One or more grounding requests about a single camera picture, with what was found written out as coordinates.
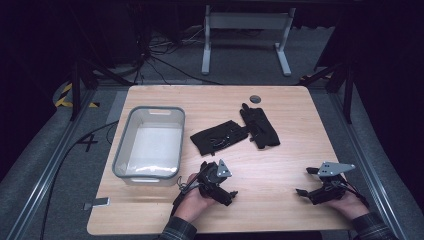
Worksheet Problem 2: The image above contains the black floor cable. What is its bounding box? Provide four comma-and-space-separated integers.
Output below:
39, 120, 120, 240

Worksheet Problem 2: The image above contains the black metal stand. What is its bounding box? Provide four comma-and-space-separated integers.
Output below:
299, 61, 356, 125
69, 57, 135, 122

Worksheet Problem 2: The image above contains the bundle of floor cables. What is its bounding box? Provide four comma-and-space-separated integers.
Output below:
134, 24, 223, 86

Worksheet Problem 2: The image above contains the white bin with grey rim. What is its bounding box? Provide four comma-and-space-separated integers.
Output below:
111, 105, 186, 187

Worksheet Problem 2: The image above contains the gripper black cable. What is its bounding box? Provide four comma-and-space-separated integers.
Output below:
171, 175, 202, 215
339, 181, 370, 208

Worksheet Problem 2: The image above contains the white metal desk frame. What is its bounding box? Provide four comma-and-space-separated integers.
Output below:
200, 4, 297, 77

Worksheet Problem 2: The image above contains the black glove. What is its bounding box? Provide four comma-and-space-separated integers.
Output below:
189, 119, 250, 157
239, 102, 281, 150

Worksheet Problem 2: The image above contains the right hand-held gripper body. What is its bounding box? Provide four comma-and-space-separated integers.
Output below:
308, 161, 356, 206

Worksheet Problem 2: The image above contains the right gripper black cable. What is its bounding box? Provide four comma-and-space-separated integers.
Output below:
339, 181, 370, 208

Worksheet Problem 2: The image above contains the person's right hand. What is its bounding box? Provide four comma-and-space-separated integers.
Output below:
327, 190, 371, 222

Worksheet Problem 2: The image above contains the grey table edge clip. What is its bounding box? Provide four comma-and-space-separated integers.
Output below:
82, 197, 111, 212

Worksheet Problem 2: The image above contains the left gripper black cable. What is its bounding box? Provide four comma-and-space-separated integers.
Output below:
171, 175, 202, 215

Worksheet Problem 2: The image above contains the person's left hand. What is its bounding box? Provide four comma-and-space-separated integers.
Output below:
173, 173, 218, 224

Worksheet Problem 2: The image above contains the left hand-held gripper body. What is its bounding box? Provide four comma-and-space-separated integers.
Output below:
196, 159, 238, 207

